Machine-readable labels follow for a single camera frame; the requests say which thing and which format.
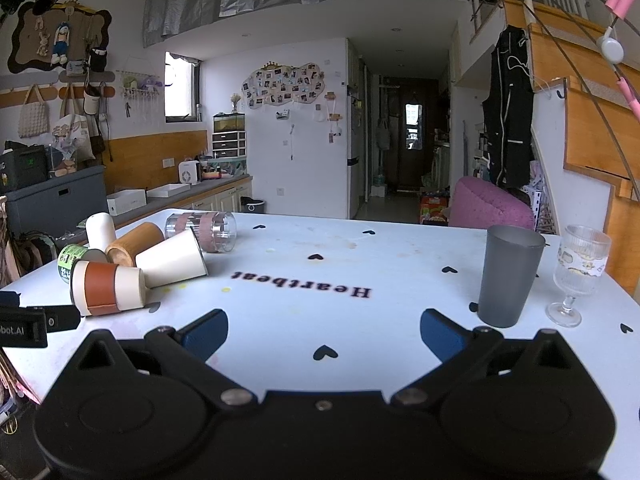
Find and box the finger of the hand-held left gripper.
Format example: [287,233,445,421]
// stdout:
[44,304,82,332]

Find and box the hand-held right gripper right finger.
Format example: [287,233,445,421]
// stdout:
[389,309,599,408]

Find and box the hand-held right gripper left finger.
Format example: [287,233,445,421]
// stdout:
[52,309,258,408]

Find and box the white cup with brown sleeve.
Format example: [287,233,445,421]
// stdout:
[70,260,147,317]

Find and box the white paper cup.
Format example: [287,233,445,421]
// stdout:
[135,228,209,289]

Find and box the grey frosted cup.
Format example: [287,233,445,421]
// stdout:
[477,225,547,329]

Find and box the small white cup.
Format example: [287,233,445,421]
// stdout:
[85,212,119,254]

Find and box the wooden cup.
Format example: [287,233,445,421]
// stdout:
[105,221,166,267]

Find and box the clear cup with pink bands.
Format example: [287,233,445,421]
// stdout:
[164,211,237,254]

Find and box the green labelled can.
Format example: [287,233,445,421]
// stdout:
[57,243,109,286]

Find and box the heart-print tablecloth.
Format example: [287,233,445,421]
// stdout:
[0,208,640,480]

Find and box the grey storage box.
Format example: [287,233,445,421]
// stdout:
[0,164,109,242]

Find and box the colourful carton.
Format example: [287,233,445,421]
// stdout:
[418,192,451,225]

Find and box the white cardboard box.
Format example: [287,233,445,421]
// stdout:
[106,189,148,217]

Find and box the pink pouf seat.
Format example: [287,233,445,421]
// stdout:
[448,176,536,231]

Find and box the cabinet with grey counter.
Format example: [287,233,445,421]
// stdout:
[112,174,254,228]

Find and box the flat white box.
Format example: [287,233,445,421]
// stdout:
[146,183,192,199]

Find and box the black case with green trim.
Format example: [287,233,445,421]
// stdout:
[0,142,49,194]

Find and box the clear glass goblet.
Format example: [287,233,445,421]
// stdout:
[545,224,612,329]

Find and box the printed canvas tote bag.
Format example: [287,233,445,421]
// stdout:
[52,85,97,162]

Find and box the white drawer organiser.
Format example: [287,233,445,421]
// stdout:
[211,131,248,160]

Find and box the dark entrance door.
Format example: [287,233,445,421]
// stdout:
[398,85,434,192]

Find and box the cream crochet tote bag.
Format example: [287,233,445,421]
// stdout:
[18,84,51,139]

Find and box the small fish tank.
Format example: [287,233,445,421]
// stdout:
[213,112,247,134]

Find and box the black hanging garment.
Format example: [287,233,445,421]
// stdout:
[482,24,535,190]

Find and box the window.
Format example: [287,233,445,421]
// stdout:
[164,51,202,124]

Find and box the wooden staircase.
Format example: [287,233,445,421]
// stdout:
[502,0,640,307]

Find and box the cloud-shaped photo board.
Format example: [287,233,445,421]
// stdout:
[241,62,326,110]

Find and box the brown wall board with dolls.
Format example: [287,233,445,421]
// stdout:
[7,0,112,75]

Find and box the pink jump rope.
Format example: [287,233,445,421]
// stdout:
[596,0,640,122]

